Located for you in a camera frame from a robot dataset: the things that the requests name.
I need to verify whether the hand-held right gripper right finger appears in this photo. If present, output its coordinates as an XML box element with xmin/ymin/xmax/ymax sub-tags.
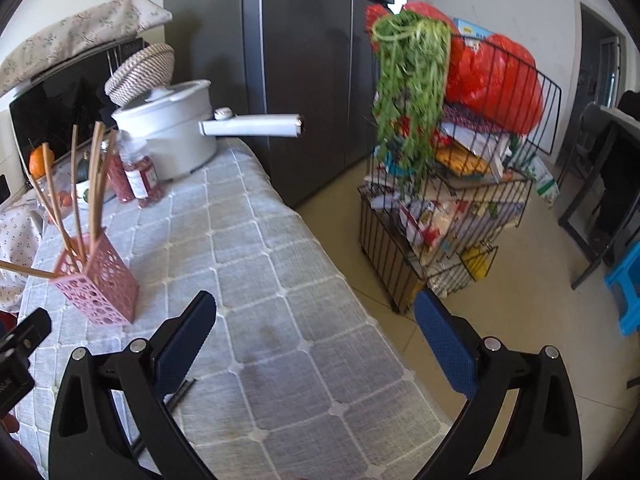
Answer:
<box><xmin>413</xmin><ymin>290</ymin><xmax>583</xmax><ymax>480</ymax></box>

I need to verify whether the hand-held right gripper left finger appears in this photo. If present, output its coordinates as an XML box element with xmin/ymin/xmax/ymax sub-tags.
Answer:
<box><xmin>48</xmin><ymin>290</ymin><xmax>218</xmax><ymax>480</ymax></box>

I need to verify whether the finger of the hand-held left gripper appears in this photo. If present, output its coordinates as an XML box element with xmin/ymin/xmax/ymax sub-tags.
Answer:
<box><xmin>7</xmin><ymin>307</ymin><xmax>53</xmax><ymax>361</ymax></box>

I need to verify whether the pink plastic utensil basket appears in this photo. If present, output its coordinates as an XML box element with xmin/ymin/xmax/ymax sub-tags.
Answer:
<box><xmin>50</xmin><ymin>227</ymin><xmax>140</xmax><ymax>326</ymax></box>

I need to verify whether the bunch of wooden chopsticks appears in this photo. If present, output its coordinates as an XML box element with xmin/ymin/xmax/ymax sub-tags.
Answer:
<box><xmin>0</xmin><ymin>121</ymin><xmax>121</xmax><ymax>281</ymax></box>

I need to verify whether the grey checked tablecloth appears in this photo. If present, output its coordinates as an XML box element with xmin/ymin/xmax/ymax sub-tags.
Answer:
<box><xmin>10</xmin><ymin>137</ymin><xmax>451</xmax><ymax>480</ymax></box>

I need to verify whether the white bowl of vegetables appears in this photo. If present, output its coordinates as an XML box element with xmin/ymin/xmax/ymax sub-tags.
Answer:
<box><xmin>70</xmin><ymin>160</ymin><xmax>108</xmax><ymax>209</ymax></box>

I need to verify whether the orange fruit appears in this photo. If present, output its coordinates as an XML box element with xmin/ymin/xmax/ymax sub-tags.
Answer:
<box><xmin>28</xmin><ymin>146</ymin><xmax>53</xmax><ymax>178</ymax></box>

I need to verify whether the jar of red contents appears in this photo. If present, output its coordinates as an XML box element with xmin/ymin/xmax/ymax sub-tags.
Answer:
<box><xmin>120</xmin><ymin>140</ymin><xmax>163</xmax><ymax>208</ymax></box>
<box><xmin>102</xmin><ymin>142</ymin><xmax>135</xmax><ymax>204</ymax></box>

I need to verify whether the blue plastic stool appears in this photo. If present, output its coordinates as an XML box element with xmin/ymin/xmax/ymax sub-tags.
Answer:
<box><xmin>604</xmin><ymin>255</ymin><xmax>640</xmax><ymax>336</ymax></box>

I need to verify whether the green white packet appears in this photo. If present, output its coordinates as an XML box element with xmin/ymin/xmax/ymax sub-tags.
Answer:
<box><xmin>530</xmin><ymin>157</ymin><xmax>558</xmax><ymax>206</ymax></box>

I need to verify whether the dark chair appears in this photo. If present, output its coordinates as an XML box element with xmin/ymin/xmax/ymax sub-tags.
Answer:
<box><xmin>557</xmin><ymin>102</ymin><xmax>640</xmax><ymax>291</ymax></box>

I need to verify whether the black microwave oven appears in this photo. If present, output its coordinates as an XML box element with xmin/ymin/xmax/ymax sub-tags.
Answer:
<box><xmin>7</xmin><ymin>35</ymin><xmax>151</xmax><ymax>176</ymax></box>

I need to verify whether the bunch of green vegetables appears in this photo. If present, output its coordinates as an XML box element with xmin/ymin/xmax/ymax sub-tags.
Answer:
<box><xmin>372</xmin><ymin>12</ymin><xmax>453</xmax><ymax>196</ymax></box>

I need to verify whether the red plastic bag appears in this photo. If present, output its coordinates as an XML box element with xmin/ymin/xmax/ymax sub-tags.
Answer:
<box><xmin>365</xmin><ymin>2</ymin><xmax>546</xmax><ymax>136</ymax></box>

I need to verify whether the woven wicker basket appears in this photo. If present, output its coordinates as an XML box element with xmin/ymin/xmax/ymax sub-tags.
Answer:
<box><xmin>104</xmin><ymin>43</ymin><xmax>176</xmax><ymax>106</ymax></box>

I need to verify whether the dark grey refrigerator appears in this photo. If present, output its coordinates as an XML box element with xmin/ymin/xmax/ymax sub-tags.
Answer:
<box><xmin>165</xmin><ymin>0</ymin><xmax>416</xmax><ymax>208</ymax></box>

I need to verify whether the floral microwave cover cloth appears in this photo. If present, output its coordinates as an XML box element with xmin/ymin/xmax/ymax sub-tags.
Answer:
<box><xmin>0</xmin><ymin>0</ymin><xmax>173</xmax><ymax>98</ymax></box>

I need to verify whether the black wire storage rack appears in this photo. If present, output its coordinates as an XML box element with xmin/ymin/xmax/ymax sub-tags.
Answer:
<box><xmin>357</xmin><ymin>35</ymin><xmax>563</xmax><ymax>313</ymax></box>

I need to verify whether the white pot with handle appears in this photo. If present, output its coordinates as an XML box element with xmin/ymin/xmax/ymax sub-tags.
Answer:
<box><xmin>111</xmin><ymin>79</ymin><xmax>305</xmax><ymax>181</ymax></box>

